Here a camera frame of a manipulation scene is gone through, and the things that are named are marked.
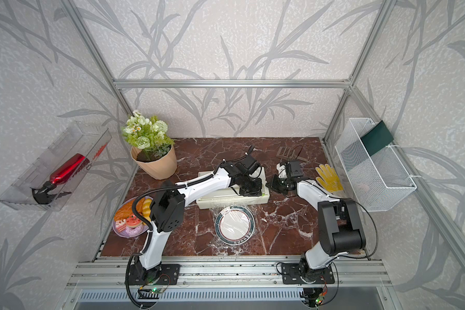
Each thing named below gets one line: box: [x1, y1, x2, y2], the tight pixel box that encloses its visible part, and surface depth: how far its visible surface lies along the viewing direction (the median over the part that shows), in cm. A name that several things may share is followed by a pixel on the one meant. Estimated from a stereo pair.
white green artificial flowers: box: [121, 109, 176, 161], surface depth 86 cm
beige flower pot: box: [130, 144, 178, 181], surface depth 95 cm
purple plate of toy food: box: [112, 196, 150, 238], surface depth 84 cm
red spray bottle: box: [30, 147, 108, 205], surface depth 65 cm
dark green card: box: [360, 120, 394, 157], surface depth 72 cm
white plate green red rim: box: [214, 205, 256, 246], surface depth 86 cm
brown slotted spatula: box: [276, 145, 310, 163], surface depth 114 cm
